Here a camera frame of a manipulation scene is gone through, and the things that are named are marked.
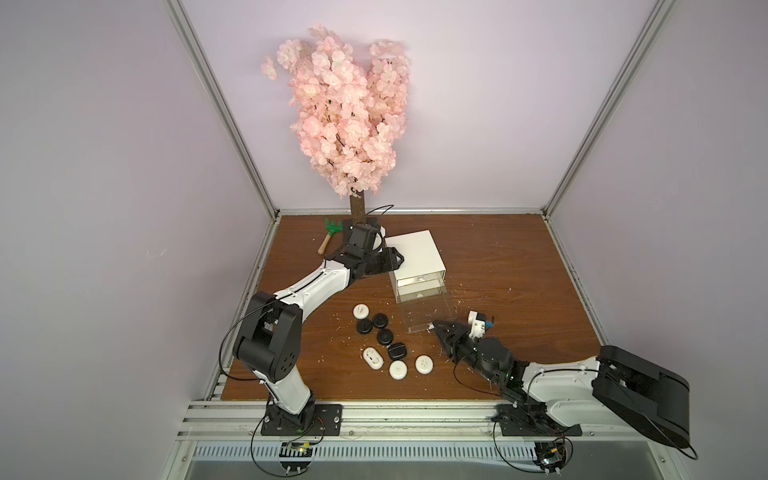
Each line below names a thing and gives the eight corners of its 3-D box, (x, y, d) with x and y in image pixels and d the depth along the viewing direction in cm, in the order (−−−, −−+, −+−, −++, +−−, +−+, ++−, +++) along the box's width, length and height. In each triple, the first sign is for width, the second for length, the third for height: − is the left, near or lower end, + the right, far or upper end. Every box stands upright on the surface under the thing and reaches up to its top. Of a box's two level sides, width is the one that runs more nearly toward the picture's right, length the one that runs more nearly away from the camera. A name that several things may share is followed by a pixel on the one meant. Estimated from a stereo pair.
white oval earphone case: (375, 375, 82) (375, 373, 80) (359, 355, 85) (358, 353, 84) (387, 363, 84) (387, 361, 82) (370, 345, 87) (370, 342, 86)
